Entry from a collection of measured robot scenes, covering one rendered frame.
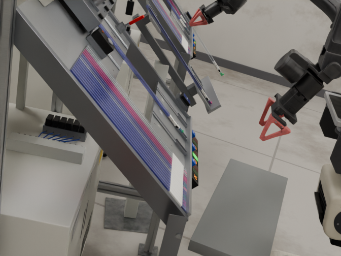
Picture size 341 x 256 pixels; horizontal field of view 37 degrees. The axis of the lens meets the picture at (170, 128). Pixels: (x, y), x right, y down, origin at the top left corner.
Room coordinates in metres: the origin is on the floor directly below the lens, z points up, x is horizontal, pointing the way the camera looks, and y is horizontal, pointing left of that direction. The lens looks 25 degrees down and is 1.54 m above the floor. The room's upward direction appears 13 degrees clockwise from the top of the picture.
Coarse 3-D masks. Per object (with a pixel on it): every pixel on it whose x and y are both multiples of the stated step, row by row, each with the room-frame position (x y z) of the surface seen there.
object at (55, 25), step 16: (32, 0) 1.28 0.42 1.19; (32, 16) 1.21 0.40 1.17; (48, 16) 1.30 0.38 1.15; (64, 16) 1.41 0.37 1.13; (48, 32) 1.23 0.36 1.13; (64, 32) 1.33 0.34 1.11; (80, 32) 1.44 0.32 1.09; (112, 32) 1.72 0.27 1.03; (64, 48) 1.25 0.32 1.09; (80, 48) 1.35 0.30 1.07; (64, 64) 1.19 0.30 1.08; (112, 64) 1.50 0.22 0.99
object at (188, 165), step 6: (186, 120) 1.81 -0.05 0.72; (186, 132) 1.71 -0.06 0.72; (186, 138) 1.66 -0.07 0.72; (186, 144) 1.61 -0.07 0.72; (186, 150) 1.56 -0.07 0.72; (186, 156) 1.52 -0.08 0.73; (186, 162) 1.48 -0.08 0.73; (186, 168) 1.44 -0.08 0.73; (186, 204) 1.23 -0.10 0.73; (186, 210) 1.20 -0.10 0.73
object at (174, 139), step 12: (156, 84) 1.80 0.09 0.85; (168, 96) 1.82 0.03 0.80; (156, 108) 1.59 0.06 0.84; (168, 108) 1.72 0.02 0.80; (156, 120) 1.51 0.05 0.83; (168, 120) 1.63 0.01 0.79; (180, 120) 1.74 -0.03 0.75; (168, 132) 1.54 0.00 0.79; (180, 132) 1.63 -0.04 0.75; (168, 144) 1.46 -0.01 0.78; (180, 144) 1.55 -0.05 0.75; (180, 156) 1.48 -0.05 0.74
